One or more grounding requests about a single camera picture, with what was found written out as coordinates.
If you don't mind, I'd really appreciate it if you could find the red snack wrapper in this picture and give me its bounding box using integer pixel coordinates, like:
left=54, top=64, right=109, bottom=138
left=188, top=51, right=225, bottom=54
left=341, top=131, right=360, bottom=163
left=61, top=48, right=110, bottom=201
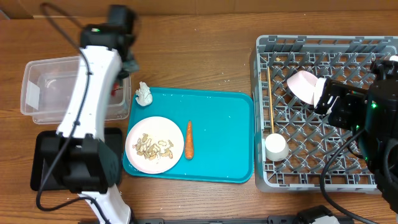
left=111, top=82, right=123, bottom=96

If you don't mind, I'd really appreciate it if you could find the white bowl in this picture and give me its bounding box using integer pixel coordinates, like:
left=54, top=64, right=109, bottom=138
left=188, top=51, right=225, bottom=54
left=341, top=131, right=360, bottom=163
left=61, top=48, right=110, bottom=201
left=313, top=78, right=326, bottom=107

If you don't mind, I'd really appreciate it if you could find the wooden chopstick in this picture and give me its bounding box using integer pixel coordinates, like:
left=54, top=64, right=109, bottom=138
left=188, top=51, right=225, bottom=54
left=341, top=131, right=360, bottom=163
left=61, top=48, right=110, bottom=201
left=267, top=65, right=275, bottom=134

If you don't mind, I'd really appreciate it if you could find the white cup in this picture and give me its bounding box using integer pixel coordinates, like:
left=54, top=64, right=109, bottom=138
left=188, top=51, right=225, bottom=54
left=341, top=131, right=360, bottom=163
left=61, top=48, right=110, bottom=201
left=265, top=133, right=289, bottom=162

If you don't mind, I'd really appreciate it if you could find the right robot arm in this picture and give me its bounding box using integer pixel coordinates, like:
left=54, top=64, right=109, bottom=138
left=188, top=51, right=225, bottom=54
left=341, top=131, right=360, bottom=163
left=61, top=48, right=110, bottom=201
left=315, top=55, right=397, bottom=212

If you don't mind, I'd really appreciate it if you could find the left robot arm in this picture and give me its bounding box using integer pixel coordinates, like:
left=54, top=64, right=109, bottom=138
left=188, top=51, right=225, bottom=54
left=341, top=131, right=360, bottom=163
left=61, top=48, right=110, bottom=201
left=35, top=2, right=138, bottom=223

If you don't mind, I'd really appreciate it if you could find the grey dishwasher rack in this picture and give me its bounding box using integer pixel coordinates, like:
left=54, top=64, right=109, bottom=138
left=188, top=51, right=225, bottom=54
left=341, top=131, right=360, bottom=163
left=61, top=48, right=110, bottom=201
left=250, top=35, right=397, bottom=192

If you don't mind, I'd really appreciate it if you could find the crumpled white tissue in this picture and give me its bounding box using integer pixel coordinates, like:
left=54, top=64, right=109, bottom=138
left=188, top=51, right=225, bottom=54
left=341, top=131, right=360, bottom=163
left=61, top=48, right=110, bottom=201
left=135, top=82, right=153, bottom=106

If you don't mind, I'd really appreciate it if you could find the white plate with peanuts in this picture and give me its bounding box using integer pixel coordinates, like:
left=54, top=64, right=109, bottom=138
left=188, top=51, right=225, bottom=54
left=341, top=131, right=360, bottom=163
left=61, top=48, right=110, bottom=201
left=125, top=116, right=184, bottom=174

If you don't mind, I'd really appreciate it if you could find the clear plastic bin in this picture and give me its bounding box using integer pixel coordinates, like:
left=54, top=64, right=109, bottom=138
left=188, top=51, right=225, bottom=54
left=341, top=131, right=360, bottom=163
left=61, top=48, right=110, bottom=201
left=21, top=56, right=131, bottom=124

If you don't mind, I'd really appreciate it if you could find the orange carrot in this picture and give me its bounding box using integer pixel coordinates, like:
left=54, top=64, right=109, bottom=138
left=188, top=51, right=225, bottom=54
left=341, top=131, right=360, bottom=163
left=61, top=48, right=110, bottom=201
left=185, top=121, right=194, bottom=160

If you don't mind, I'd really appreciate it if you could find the teal plastic tray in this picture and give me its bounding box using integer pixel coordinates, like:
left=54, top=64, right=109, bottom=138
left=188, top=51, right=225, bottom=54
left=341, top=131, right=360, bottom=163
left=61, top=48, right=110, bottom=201
left=128, top=87, right=254, bottom=184

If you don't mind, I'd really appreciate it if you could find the black plastic tray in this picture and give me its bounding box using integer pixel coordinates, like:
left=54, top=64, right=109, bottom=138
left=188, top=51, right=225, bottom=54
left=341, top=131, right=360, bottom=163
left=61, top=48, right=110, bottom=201
left=30, top=128, right=124, bottom=191

